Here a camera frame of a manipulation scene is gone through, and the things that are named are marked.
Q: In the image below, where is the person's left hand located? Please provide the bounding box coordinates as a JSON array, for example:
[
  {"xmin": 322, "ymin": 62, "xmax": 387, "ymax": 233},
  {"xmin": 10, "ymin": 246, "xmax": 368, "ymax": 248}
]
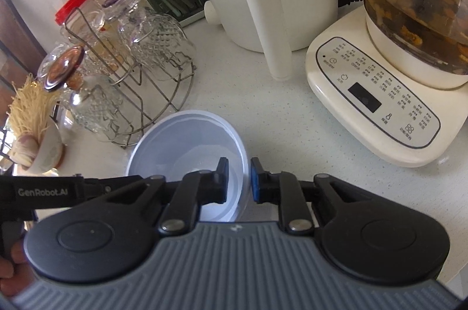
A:
[{"xmin": 0, "ymin": 241, "xmax": 38, "ymax": 299}]

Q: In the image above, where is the bundle of dried noodles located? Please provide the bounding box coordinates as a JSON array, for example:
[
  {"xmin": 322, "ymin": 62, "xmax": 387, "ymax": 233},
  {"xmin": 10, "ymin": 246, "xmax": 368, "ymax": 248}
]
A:
[{"xmin": 7, "ymin": 74, "xmax": 61, "ymax": 144}]

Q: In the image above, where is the brown cutting board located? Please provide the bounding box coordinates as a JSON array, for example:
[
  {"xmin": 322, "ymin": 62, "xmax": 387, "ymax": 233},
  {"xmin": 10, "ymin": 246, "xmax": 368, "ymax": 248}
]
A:
[{"xmin": 0, "ymin": 0, "xmax": 48, "ymax": 91}]

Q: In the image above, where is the wire glass rack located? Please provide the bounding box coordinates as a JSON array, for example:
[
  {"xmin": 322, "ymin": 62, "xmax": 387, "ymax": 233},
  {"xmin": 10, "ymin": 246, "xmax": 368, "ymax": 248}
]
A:
[{"xmin": 66, "ymin": 8, "xmax": 196, "ymax": 149}]

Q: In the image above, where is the cream kettle base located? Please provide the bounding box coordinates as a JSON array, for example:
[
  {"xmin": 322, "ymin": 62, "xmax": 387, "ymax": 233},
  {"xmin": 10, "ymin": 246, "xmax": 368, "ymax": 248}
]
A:
[{"xmin": 305, "ymin": 4, "xmax": 468, "ymax": 168}]

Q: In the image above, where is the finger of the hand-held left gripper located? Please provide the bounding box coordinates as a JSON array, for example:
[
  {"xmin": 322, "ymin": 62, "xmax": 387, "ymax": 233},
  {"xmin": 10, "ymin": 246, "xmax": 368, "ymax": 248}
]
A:
[{"xmin": 83, "ymin": 175, "xmax": 142, "ymax": 203}]

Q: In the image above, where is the purple base drinking glass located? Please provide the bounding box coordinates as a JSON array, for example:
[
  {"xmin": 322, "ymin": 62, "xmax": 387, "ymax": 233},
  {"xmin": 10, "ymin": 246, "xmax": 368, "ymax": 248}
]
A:
[{"xmin": 102, "ymin": 0, "xmax": 196, "ymax": 76}]

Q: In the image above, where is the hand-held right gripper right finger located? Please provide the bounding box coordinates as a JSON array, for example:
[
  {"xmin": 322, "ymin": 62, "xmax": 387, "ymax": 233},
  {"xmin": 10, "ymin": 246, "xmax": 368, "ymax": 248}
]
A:
[{"xmin": 250, "ymin": 157, "xmax": 366, "ymax": 235}]

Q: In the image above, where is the garlic bulb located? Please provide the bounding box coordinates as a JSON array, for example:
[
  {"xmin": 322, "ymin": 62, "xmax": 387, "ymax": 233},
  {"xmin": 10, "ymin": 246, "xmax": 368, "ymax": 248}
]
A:
[{"xmin": 11, "ymin": 134, "xmax": 41, "ymax": 166}]

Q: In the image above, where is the brown base drinking glass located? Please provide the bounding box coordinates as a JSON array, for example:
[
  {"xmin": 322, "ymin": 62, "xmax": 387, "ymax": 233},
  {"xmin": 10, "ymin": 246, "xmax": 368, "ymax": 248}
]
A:
[{"xmin": 37, "ymin": 46, "xmax": 125, "ymax": 135}]

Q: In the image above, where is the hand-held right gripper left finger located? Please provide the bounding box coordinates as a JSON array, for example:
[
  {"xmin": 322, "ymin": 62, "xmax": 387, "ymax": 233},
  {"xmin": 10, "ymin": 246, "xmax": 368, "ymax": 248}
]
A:
[{"xmin": 106, "ymin": 157, "xmax": 230, "ymax": 235}]

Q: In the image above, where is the beige ceramic bowl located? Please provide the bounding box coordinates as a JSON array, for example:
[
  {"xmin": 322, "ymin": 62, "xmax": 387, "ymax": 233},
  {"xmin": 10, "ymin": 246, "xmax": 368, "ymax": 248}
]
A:
[{"xmin": 18, "ymin": 120, "xmax": 66, "ymax": 175}]

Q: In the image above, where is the clear drinking glass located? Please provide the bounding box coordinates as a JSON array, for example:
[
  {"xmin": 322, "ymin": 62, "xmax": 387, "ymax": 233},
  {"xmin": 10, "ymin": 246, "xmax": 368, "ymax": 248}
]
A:
[{"xmin": 69, "ymin": 8, "xmax": 110, "ymax": 51}]

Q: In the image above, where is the red lid jar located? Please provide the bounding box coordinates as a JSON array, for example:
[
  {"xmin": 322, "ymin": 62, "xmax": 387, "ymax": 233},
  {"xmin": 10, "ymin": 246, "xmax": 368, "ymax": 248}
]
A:
[{"xmin": 55, "ymin": 0, "xmax": 110, "ymax": 51}]

